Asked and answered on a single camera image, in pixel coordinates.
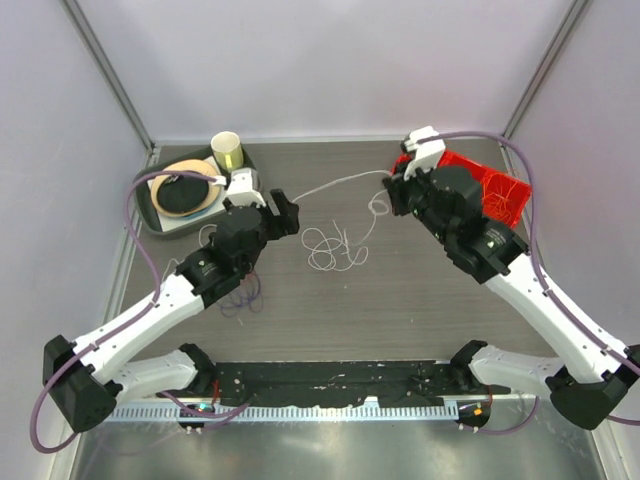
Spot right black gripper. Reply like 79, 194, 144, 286
386, 156, 455, 246

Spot orange thin cable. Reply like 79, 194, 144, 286
482, 172, 524, 221

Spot red plastic divided bin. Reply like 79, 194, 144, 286
383, 150, 532, 239

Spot purple thin cable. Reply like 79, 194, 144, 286
219, 269, 265, 319

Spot dark green plastic tray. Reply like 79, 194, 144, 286
131, 144, 265, 239

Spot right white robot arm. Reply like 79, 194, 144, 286
382, 166, 639, 430

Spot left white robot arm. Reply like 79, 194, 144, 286
43, 189, 300, 433

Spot cream yellow mug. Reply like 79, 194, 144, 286
210, 131, 244, 172

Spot white paper sheet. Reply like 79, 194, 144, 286
147, 175, 223, 235

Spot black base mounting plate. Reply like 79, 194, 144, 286
216, 360, 484, 408

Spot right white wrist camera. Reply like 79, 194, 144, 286
401, 126, 446, 181

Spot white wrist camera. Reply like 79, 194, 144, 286
214, 167, 266, 207
401, 126, 446, 181

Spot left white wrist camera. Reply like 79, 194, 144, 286
214, 167, 266, 207

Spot wooden ring with black disc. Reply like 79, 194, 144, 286
151, 158, 226, 219

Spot slotted cable duct rail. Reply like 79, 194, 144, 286
106, 400, 459, 423

